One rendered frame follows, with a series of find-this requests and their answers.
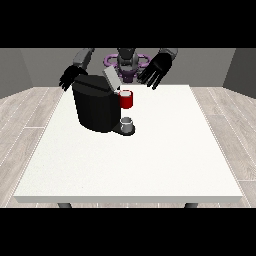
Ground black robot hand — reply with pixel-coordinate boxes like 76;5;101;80
58;64;89;92
137;53;174;91

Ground black coffee machine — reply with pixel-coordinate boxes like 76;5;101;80
71;74;136;136

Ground pale grey machine lid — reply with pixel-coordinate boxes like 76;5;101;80
102;65;122;92

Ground red pod holder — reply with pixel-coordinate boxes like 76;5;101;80
118;89;135;110

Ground grey robot trunk purple rings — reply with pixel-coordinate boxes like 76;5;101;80
103;48;153;84

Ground small grey cup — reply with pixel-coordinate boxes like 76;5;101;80
119;116;135;133

